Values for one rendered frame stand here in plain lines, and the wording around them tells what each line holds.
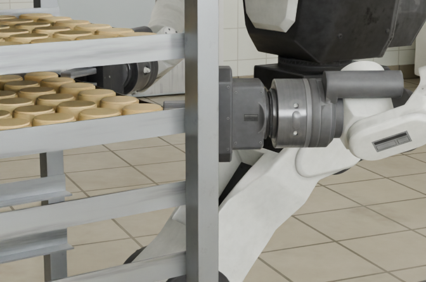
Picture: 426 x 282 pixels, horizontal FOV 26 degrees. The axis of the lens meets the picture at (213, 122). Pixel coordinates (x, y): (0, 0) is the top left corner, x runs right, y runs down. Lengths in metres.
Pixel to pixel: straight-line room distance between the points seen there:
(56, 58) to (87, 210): 0.18
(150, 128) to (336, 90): 0.23
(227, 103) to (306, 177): 0.31
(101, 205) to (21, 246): 0.46
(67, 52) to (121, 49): 0.07
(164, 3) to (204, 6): 0.70
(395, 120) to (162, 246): 0.45
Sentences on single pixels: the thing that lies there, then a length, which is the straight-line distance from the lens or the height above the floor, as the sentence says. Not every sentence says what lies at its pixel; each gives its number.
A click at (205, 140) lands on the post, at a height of 0.76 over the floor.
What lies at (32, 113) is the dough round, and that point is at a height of 0.79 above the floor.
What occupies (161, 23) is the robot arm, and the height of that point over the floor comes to 0.84.
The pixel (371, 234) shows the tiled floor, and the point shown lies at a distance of 3.16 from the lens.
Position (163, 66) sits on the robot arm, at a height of 0.77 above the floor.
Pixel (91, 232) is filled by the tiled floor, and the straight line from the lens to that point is 3.17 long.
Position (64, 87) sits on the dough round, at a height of 0.79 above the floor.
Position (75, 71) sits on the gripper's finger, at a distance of 1.42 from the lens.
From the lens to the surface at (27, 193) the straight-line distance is 1.50.
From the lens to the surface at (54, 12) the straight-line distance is 1.47.
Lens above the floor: 1.01
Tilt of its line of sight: 12 degrees down
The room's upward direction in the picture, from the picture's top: straight up
